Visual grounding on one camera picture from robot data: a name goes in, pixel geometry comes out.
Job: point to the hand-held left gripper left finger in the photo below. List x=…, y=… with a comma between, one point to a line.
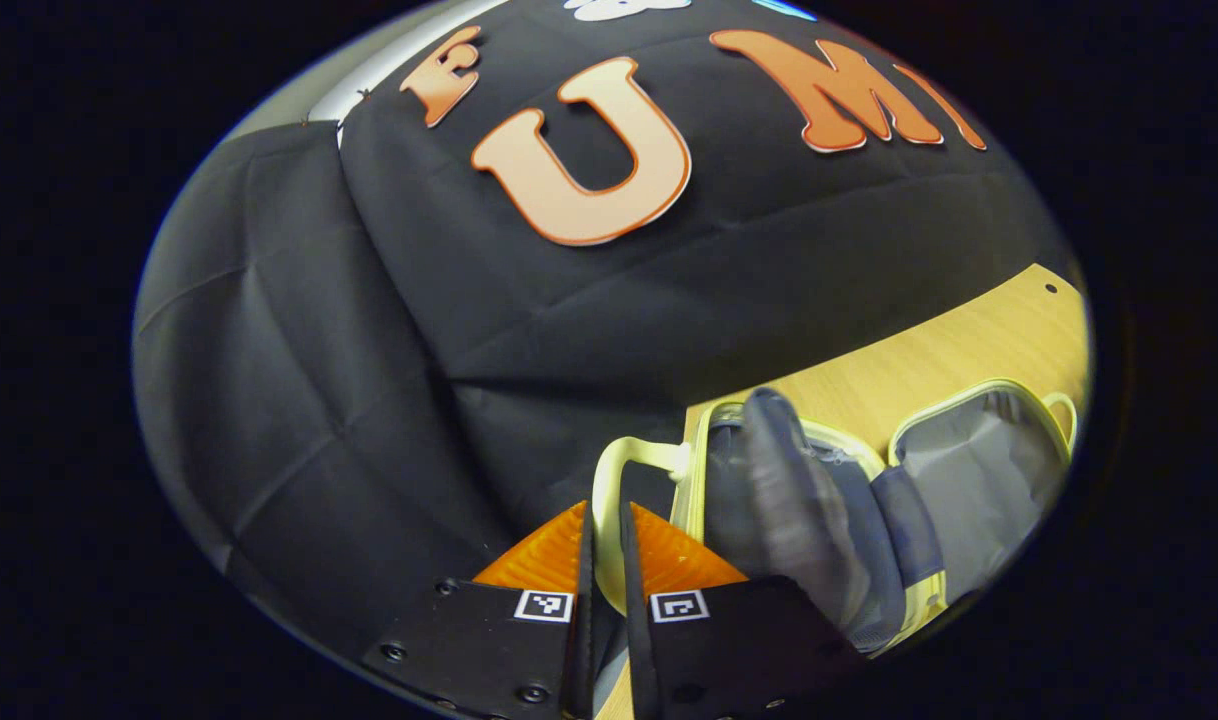
x=581, y=650

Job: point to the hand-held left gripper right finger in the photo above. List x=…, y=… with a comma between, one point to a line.
x=641, y=660

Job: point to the pale yellow small suitcase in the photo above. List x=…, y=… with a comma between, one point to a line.
x=969, y=470

